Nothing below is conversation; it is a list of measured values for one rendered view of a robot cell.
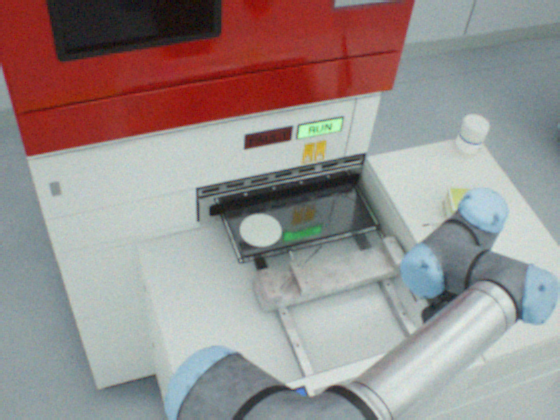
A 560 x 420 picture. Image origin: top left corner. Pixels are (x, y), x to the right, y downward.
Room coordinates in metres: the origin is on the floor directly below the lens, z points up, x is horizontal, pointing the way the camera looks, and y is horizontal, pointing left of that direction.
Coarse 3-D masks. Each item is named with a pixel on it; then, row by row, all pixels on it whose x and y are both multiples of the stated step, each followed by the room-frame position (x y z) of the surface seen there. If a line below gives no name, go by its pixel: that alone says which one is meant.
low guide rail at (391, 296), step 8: (360, 240) 1.07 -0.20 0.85; (360, 248) 1.06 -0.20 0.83; (368, 248) 1.04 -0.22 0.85; (384, 280) 0.95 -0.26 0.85; (384, 288) 0.93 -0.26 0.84; (392, 288) 0.93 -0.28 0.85; (384, 296) 0.92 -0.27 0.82; (392, 296) 0.91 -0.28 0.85; (392, 304) 0.89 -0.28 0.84; (400, 304) 0.89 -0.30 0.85; (400, 312) 0.86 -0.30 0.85; (400, 320) 0.85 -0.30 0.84; (408, 320) 0.84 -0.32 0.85; (408, 328) 0.82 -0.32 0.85
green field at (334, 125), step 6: (330, 120) 1.20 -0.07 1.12; (336, 120) 1.20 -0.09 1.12; (300, 126) 1.16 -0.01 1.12; (306, 126) 1.17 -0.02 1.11; (312, 126) 1.18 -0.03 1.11; (318, 126) 1.18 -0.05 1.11; (324, 126) 1.19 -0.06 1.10; (330, 126) 1.20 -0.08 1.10; (336, 126) 1.20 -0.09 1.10; (300, 132) 1.16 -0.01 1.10; (306, 132) 1.17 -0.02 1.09; (312, 132) 1.18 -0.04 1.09; (318, 132) 1.18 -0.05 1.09; (324, 132) 1.19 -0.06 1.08
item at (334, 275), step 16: (352, 256) 0.99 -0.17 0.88; (368, 256) 0.99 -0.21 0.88; (384, 256) 1.00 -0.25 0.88; (288, 272) 0.92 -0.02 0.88; (320, 272) 0.93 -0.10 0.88; (336, 272) 0.93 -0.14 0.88; (352, 272) 0.94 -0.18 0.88; (368, 272) 0.95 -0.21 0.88; (384, 272) 0.95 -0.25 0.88; (400, 272) 0.97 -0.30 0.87; (256, 288) 0.86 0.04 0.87; (288, 288) 0.87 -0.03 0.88; (320, 288) 0.88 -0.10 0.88; (336, 288) 0.89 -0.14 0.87; (272, 304) 0.82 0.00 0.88; (288, 304) 0.84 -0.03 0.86
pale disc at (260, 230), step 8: (256, 216) 1.06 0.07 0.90; (264, 216) 1.06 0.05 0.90; (248, 224) 1.03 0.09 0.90; (256, 224) 1.03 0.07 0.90; (264, 224) 1.03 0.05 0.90; (272, 224) 1.04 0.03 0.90; (248, 232) 1.00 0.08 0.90; (256, 232) 1.01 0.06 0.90; (264, 232) 1.01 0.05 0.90; (272, 232) 1.01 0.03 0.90; (280, 232) 1.02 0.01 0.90; (248, 240) 0.98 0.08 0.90; (256, 240) 0.98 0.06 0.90; (264, 240) 0.99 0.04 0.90; (272, 240) 0.99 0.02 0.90
